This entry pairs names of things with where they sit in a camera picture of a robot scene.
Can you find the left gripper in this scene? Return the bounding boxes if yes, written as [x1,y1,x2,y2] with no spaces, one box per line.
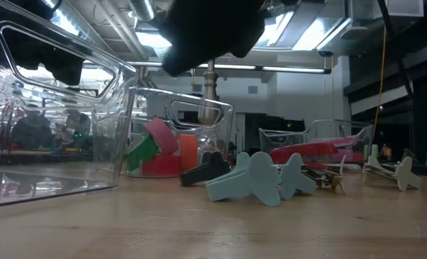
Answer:
[44,53,86,86]

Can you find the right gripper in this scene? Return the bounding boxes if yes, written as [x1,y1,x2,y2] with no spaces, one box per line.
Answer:
[155,0,267,77]

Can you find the clear plastic bin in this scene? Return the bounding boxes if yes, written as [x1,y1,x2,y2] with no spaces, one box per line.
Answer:
[258,118,375,170]
[0,0,139,210]
[121,87,235,179]

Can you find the pink tape roll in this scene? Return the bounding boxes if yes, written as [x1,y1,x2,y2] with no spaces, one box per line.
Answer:
[144,117,179,156]

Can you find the green tape roll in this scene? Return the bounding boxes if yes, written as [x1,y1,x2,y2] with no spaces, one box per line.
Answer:
[125,132,160,173]

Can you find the black staple remover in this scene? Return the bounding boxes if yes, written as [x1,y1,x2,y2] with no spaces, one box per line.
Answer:
[179,150,231,187]

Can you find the teal staple remover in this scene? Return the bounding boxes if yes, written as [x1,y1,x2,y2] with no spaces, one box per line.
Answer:
[205,151,283,208]
[280,153,318,201]

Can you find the red toy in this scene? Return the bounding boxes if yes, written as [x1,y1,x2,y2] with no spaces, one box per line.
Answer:
[306,135,365,163]

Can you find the table lamp white shade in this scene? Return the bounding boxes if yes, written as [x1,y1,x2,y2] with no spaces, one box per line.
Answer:
[198,59,221,125]

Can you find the ceiling tube light fixture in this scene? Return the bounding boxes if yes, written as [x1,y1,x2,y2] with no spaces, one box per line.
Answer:
[127,60,332,75]

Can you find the silver ventilation duct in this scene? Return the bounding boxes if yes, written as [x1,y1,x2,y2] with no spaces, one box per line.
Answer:
[129,0,157,22]

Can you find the yellow extension cord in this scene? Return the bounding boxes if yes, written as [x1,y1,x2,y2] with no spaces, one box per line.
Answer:
[371,23,387,143]

